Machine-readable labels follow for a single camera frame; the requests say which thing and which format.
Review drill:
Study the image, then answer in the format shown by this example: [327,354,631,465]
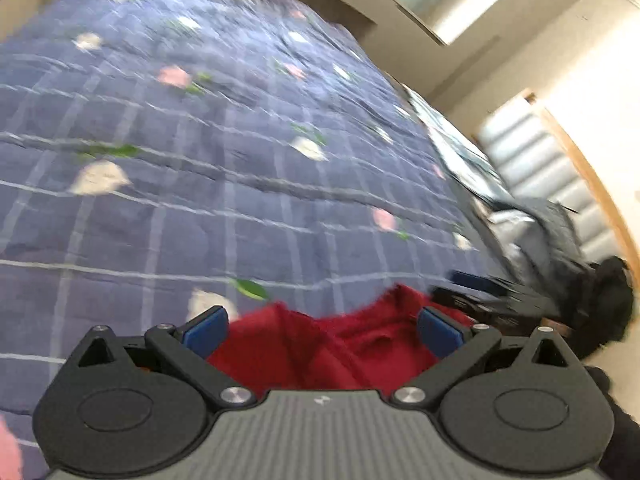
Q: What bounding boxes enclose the black garment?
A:
[566,256,634,360]

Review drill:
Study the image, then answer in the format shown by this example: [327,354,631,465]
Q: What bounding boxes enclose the dark red garment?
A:
[205,283,476,401]

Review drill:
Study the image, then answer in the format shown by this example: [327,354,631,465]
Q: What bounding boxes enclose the blue plaid floral quilt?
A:
[1,0,497,479]

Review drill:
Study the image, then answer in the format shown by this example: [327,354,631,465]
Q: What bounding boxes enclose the grey jacket pile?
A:
[473,197,589,302]

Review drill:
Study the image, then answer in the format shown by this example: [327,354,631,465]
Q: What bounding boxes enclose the light blue folded cloth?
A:
[404,86,511,200]

